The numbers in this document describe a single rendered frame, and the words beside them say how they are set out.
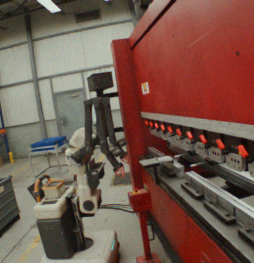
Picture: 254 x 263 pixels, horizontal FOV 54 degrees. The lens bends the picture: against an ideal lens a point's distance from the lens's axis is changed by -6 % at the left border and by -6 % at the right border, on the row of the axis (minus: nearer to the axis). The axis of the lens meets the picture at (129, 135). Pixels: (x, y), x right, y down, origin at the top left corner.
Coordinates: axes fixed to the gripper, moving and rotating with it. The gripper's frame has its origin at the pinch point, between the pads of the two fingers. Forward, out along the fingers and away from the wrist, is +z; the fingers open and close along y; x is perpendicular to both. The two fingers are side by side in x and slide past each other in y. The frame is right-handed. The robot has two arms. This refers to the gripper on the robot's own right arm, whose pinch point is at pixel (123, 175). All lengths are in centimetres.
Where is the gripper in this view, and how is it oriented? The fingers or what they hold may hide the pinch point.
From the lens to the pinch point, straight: 210.7
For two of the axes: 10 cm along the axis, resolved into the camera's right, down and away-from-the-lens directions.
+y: 0.8, -1.5, 9.9
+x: -8.1, 5.6, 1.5
